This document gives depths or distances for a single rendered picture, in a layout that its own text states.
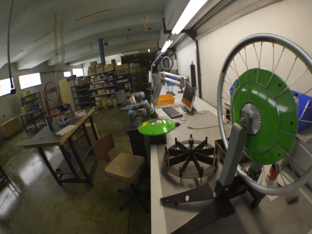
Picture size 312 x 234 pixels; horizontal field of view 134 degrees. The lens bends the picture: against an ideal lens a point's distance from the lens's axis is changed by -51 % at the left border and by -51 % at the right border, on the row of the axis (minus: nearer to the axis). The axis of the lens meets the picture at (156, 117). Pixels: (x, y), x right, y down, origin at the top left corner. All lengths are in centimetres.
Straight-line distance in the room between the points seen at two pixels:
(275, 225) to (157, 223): 56
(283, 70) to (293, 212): 85
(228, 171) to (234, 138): 12
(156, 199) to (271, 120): 61
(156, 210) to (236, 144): 47
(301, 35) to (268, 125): 73
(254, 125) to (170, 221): 51
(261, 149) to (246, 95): 17
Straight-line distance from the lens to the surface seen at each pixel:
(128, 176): 131
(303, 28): 100
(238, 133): 41
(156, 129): 100
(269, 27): 117
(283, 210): 83
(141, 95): 153
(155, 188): 77
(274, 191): 48
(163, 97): 248
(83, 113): 228
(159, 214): 68
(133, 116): 163
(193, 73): 98
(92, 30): 685
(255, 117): 43
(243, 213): 72
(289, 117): 38
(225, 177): 52
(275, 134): 40
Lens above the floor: 152
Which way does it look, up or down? 21 degrees down
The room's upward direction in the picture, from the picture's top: 7 degrees counter-clockwise
